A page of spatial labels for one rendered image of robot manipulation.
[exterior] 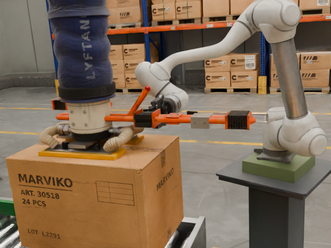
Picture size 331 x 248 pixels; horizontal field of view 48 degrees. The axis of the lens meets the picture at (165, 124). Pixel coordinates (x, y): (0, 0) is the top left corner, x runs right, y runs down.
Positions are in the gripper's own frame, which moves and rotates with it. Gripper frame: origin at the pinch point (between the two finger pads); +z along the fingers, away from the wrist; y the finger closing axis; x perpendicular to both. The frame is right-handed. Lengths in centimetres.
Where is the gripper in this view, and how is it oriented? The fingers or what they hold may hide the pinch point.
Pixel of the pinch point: (150, 117)
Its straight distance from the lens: 143.1
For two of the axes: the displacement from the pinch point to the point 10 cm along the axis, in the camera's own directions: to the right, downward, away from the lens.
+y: 0.6, 9.7, 2.5
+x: -9.4, -0.2, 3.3
